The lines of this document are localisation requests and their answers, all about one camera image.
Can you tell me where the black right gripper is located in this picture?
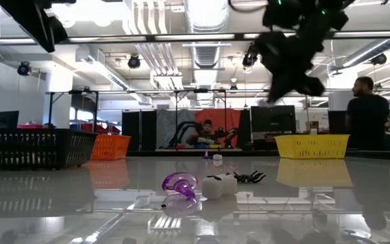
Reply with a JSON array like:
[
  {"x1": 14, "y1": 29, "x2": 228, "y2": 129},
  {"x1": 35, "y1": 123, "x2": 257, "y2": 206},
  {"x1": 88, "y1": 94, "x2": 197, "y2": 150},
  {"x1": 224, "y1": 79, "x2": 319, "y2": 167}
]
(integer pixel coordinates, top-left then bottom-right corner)
[{"x1": 255, "y1": 32, "x2": 326, "y2": 104}]

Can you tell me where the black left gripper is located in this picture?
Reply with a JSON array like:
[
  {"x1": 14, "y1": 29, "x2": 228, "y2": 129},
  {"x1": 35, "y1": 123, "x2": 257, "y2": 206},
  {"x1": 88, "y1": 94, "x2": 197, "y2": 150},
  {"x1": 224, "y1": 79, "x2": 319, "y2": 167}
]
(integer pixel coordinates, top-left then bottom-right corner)
[{"x1": 0, "y1": 0, "x2": 77, "y2": 54}]

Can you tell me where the black plastic spider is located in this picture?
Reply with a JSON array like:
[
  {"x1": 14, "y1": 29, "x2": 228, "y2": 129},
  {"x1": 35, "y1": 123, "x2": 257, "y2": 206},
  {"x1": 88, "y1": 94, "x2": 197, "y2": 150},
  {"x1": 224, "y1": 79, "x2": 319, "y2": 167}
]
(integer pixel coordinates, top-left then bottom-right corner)
[{"x1": 232, "y1": 170, "x2": 267, "y2": 184}]

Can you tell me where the large black monitor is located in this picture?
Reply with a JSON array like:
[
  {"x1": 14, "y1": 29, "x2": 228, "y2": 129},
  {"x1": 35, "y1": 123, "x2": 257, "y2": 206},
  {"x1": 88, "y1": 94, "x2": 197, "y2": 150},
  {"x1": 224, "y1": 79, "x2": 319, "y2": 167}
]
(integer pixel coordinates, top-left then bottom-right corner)
[{"x1": 251, "y1": 104, "x2": 297, "y2": 134}]

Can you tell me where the black square panel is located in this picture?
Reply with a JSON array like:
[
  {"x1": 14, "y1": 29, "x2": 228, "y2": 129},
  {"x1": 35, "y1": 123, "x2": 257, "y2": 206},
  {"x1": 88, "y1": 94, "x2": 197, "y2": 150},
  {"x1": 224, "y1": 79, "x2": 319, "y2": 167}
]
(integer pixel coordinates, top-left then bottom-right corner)
[{"x1": 328, "y1": 110, "x2": 348, "y2": 135}]

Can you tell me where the yellow plastic basket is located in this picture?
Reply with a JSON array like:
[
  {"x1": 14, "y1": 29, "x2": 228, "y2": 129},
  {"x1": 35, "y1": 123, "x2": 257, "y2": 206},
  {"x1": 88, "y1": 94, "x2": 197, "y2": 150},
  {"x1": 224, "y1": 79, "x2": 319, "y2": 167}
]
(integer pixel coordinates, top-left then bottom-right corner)
[{"x1": 274, "y1": 134, "x2": 351, "y2": 159}]

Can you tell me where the orange curtain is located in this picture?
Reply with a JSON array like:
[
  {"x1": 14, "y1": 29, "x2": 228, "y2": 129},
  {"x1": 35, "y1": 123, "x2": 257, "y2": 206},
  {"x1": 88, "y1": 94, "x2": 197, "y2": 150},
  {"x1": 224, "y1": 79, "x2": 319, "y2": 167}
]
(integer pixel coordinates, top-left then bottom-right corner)
[{"x1": 194, "y1": 108, "x2": 242, "y2": 147}]

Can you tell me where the standing person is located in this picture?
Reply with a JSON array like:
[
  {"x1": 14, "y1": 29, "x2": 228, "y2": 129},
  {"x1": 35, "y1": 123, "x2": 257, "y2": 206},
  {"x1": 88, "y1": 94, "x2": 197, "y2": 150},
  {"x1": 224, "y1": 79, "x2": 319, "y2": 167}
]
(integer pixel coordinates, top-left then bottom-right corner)
[{"x1": 344, "y1": 76, "x2": 390, "y2": 152}]

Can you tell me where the red plastic bin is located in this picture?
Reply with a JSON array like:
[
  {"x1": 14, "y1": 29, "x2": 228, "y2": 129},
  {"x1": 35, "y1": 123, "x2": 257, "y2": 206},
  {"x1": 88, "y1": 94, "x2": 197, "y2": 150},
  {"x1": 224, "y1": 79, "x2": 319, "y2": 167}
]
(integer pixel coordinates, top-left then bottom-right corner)
[{"x1": 16, "y1": 123, "x2": 49, "y2": 129}]

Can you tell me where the small black monitor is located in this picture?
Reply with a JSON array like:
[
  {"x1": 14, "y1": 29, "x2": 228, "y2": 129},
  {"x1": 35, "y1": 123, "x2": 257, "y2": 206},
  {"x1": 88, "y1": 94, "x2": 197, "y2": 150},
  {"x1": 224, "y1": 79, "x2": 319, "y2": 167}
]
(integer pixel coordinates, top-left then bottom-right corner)
[{"x1": 0, "y1": 110, "x2": 20, "y2": 129}]

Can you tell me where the seated person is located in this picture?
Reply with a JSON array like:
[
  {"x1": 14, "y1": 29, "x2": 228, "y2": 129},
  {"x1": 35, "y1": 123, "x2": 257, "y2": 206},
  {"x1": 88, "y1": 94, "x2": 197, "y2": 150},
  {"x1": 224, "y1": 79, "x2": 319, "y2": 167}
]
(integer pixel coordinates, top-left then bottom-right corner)
[{"x1": 190, "y1": 119, "x2": 216, "y2": 149}]

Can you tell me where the black plastic basket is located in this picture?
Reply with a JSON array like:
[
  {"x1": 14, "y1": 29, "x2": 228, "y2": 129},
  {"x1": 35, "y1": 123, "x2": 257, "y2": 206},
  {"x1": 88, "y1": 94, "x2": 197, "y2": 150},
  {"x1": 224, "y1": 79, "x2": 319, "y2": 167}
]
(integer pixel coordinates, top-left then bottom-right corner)
[{"x1": 0, "y1": 127, "x2": 98, "y2": 170}]

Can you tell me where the black partition panel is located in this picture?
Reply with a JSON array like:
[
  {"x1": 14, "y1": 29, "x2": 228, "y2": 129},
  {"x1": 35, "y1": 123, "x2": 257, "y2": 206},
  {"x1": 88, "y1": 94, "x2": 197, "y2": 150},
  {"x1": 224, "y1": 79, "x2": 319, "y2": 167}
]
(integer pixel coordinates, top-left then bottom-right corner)
[
  {"x1": 121, "y1": 110, "x2": 142, "y2": 152},
  {"x1": 140, "y1": 110, "x2": 158, "y2": 152}
]

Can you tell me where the orange plastic basket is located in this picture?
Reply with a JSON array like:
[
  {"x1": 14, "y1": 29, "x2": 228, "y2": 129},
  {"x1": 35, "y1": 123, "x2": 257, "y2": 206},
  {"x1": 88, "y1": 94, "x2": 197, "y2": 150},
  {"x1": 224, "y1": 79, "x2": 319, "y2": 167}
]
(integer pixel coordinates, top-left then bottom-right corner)
[{"x1": 91, "y1": 134, "x2": 131, "y2": 161}]

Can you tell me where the grey curtain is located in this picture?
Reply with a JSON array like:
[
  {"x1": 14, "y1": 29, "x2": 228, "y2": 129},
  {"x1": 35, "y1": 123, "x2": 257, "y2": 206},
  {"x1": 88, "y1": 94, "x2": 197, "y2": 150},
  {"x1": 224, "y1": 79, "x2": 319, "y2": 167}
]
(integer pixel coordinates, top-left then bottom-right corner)
[{"x1": 156, "y1": 108, "x2": 196, "y2": 149}]

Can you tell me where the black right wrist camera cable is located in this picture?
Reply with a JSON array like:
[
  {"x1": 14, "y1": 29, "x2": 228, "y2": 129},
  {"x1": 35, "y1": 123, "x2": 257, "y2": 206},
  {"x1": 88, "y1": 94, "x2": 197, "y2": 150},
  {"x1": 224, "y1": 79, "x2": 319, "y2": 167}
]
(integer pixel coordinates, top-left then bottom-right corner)
[{"x1": 227, "y1": 0, "x2": 267, "y2": 14}]

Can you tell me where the black overhead frame bar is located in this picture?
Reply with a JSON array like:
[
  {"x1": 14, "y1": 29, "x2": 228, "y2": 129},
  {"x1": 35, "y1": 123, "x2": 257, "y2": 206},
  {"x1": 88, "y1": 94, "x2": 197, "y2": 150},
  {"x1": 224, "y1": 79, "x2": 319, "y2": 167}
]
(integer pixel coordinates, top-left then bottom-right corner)
[{"x1": 0, "y1": 30, "x2": 390, "y2": 47}]

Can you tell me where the black aluminium table frame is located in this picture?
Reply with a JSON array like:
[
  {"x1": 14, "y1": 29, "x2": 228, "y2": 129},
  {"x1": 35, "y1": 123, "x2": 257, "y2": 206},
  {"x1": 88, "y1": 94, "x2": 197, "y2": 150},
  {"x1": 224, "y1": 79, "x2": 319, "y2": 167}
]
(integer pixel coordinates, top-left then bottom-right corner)
[{"x1": 123, "y1": 148, "x2": 390, "y2": 161}]

